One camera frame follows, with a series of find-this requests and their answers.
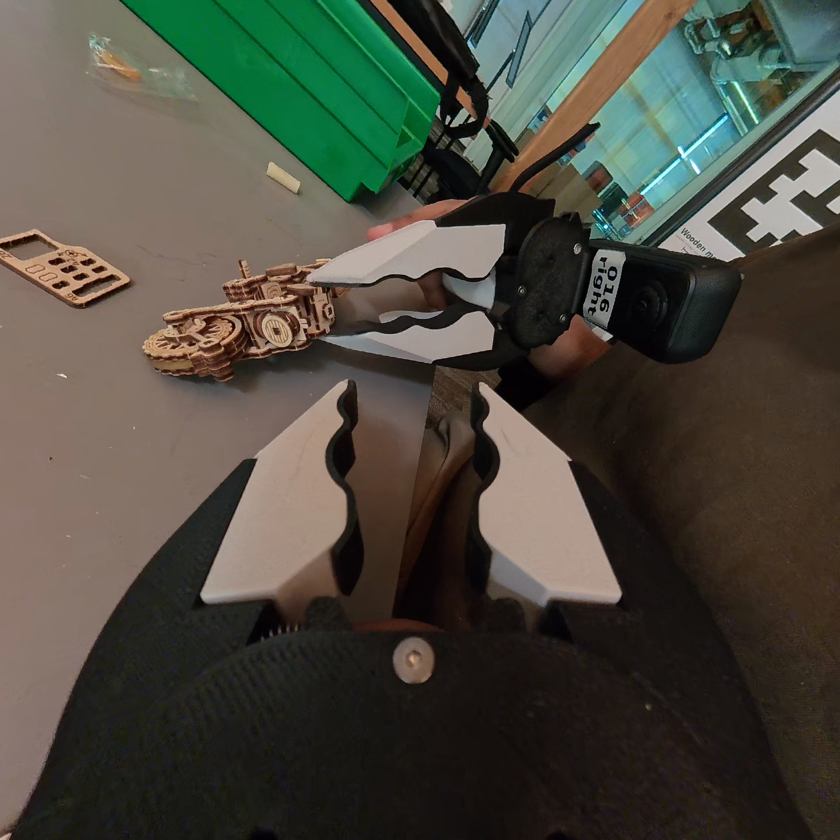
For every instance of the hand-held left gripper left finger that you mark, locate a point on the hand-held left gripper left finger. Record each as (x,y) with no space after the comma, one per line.
(275,518)

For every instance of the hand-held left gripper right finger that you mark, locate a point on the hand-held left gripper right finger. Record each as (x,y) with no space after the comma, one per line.
(551,525)

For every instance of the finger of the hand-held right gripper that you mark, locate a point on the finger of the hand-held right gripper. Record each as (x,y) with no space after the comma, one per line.
(446,338)
(426,253)

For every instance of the wooden motorcycle model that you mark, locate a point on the wooden motorcycle model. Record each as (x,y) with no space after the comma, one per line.
(229,328)

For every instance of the person's right forearm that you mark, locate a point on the person's right forearm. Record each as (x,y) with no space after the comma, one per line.
(689,459)

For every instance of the person's right hand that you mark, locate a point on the person's right hand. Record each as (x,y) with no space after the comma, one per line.
(420,216)

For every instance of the black office chair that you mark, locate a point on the black office chair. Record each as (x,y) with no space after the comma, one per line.
(459,151)

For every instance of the person's beige trousers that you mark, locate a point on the person's beige trousers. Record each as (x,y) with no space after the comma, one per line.
(446,472)

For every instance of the small white cylinder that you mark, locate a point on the small white cylinder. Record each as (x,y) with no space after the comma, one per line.
(283,178)

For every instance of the wooden beam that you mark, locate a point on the wooden beam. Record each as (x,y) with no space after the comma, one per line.
(590,79)

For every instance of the green plastic bin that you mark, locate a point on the green plastic bin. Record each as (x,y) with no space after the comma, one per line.
(295,79)

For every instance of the metal ventilation pipes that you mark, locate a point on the metal ventilation pipes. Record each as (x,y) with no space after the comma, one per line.
(754,46)

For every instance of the wooden cutout panel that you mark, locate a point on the wooden cutout panel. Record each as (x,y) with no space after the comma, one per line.
(39,262)

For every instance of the clear plastic parts bag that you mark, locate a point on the clear plastic parts bag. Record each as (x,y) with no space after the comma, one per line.
(131,65)

